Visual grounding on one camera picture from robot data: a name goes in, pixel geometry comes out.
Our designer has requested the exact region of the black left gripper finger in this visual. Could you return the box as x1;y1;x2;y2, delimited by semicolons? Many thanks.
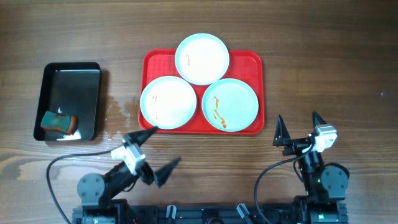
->
154;157;181;187
124;126;158;147

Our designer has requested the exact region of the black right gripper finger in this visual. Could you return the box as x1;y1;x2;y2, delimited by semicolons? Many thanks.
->
312;110;326;128
272;115;291;147

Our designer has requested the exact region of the white plate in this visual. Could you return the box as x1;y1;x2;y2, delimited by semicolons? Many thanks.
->
140;76;197;129
201;78;259;133
174;33;230;85

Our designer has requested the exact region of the green orange sponge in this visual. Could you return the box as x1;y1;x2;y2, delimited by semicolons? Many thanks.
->
40;111;78;134

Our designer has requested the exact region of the white plate top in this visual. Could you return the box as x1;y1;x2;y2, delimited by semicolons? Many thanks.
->
174;33;230;85

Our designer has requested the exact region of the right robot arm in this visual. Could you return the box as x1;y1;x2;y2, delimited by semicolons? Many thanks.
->
272;111;349;203

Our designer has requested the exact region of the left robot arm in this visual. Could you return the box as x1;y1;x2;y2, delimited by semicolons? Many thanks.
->
77;126;180;209

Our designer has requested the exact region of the red plastic tray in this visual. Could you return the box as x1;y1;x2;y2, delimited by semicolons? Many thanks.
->
141;49;266;135

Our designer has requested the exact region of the black rectangular basin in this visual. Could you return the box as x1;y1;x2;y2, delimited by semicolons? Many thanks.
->
33;62;102;141

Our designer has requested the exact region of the right black cable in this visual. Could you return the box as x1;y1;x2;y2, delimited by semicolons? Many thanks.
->
253;142;315;224

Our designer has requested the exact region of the black cable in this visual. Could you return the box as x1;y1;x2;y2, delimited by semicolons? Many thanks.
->
45;149;113;224
253;142;315;224

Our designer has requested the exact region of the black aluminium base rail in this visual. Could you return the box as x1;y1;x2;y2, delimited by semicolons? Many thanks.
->
72;200;349;224

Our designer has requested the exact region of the left black cable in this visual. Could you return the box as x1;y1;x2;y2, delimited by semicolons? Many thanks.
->
45;149;113;224

